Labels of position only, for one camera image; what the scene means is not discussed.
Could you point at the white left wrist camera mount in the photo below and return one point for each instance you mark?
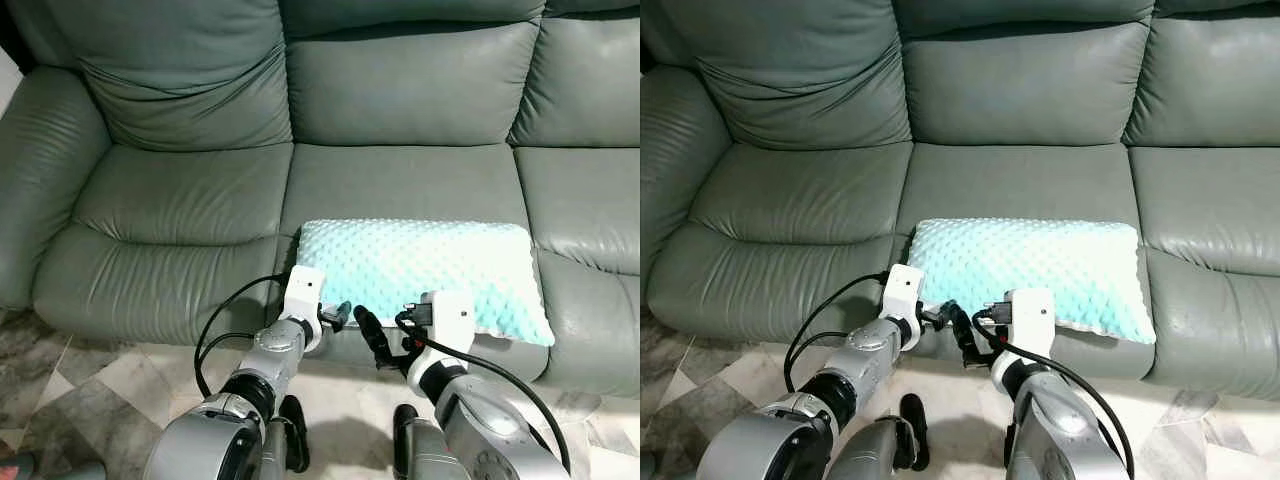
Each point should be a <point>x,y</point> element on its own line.
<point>303,288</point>
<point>903,285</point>

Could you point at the black robot foot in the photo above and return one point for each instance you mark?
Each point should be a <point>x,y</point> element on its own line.
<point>293,435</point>
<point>1011,445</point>
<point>403,430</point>
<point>913,430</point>

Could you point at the teal dotted pillow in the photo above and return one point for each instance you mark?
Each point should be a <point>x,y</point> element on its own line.
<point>430,265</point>
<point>1040,265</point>

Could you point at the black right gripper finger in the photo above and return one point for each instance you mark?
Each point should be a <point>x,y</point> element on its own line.
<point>372,335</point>
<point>965,335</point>

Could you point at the silver robot right leg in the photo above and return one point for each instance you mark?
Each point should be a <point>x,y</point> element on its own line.
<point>425,455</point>

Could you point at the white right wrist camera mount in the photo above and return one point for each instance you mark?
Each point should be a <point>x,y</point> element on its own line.
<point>1030,315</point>
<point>450,318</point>

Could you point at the green leather sofa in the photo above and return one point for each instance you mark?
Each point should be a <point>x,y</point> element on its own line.
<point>1020,90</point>
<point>400,90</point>

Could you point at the silver robot leg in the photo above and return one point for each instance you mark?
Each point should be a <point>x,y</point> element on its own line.
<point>272,455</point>
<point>870,455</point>
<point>425,455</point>

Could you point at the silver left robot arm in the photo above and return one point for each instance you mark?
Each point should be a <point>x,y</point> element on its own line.
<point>865,355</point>
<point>265,355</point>

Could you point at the black robot right foot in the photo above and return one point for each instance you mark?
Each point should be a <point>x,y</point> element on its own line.
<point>1011,445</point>
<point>403,430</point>

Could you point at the black robot left foot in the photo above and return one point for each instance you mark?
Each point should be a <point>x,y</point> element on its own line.
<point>913,430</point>
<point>293,435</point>

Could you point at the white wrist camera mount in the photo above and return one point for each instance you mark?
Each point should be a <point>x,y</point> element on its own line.
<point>903,285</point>
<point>450,318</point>
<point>1030,315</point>
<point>303,288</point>

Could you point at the silver robot left leg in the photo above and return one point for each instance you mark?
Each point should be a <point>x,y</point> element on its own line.
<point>870,455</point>
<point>272,455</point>

